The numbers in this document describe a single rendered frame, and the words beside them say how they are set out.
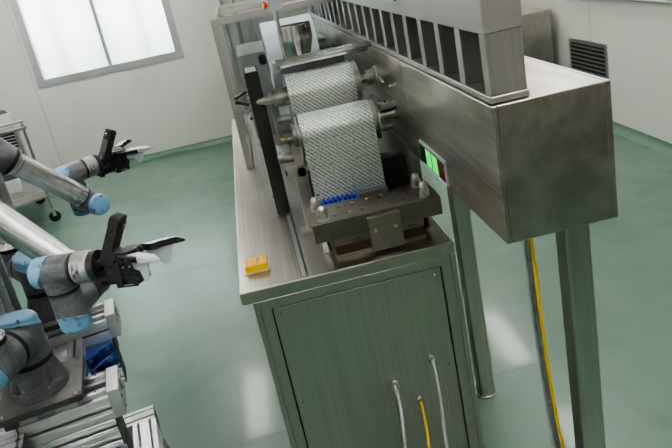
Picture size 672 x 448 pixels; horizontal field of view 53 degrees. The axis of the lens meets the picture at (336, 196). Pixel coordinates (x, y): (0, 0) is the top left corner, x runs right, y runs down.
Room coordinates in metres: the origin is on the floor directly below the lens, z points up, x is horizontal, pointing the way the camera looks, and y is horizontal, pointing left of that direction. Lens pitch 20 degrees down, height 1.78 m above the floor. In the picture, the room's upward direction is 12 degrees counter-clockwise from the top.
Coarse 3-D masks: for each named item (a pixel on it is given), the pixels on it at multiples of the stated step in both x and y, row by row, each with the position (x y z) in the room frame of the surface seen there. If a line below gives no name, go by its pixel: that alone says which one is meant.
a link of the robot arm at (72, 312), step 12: (84, 288) 1.51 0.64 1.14; (96, 288) 1.54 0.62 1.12; (60, 300) 1.44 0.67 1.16; (72, 300) 1.45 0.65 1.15; (84, 300) 1.48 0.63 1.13; (96, 300) 1.53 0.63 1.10; (60, 312) 1.44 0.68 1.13; (72, 312) 1.44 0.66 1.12; (84, 312) 1.46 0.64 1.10; (60, 324) 1.45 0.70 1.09; (72, 324) 1.44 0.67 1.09; (84, 324) 1.45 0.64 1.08
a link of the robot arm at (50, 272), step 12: (72, 252) 1.48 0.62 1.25; (36, 264) 1.46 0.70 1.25; (48, 264) 1.45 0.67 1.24; (60, 264) 1.44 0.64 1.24; (36, 276) 1.45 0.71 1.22; (48, 276) 1.44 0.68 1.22; (60, 276) 1.43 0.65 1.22; (36, 288) 1.46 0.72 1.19; (48, 288) 1.44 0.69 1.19; (60, 288) 1.44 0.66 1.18; (72, 288) 1.46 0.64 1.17
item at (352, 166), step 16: (352, 144) 2.10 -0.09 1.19; (368, 144) 2.10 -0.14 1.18; (320, 160) 2.09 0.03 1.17; (336, 160) 2.09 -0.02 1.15; (352, 160) 2.10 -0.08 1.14; (368, 160) 2.10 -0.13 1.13; (320, 176) 2.09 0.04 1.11; (336, 176) 2.09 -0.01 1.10; (352, 176) 2.10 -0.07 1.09; (368, 176) 2.10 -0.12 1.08; (320, 192) 2.09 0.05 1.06; (336, 192) 2.09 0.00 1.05
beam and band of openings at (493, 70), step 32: (352, 0) 2.68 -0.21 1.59; (384, 0) 2.11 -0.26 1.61; (416, 0) 1.74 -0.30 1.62; (448, 0) 1.48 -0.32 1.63; (480, 0) 1.29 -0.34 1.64; (512, 0) 1.30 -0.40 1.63; (352, 32) 2.82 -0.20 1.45; (384, 32) 2.20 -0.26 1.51; (416, 32) 1.90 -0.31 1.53; (448, 32) 1.60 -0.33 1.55; (480, 32) 1.30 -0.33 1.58; (512, 32) 1.30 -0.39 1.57; (416, 64) 1.84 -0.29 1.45; (448, 64) 1.60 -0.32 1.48; (480, 64) 1.45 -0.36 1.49; (512, 64) 1.30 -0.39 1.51; (480, 96) 1.35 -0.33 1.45; (512, 96) 1.29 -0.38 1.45
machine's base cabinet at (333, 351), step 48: (336, 288) 1.83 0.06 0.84; (384, 288) 1.84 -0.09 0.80; (432, 288) 1.86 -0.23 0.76; (288, 336) 1.82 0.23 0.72; (336, 336) 1.83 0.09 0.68; (384, 336) 1.84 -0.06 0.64; (432, 336) 1.85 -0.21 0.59; (288, 384) 1.81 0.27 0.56; (336, 384) 1.83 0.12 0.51; (384, 384) 1.84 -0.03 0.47; (432, 384) 1.85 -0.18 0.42; (288, 432) 1.81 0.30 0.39; (336, 432) 1.82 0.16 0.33; (384, 432) 1.84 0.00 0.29; (432, 432) 1.85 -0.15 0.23; (480, 432) 1.86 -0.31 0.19
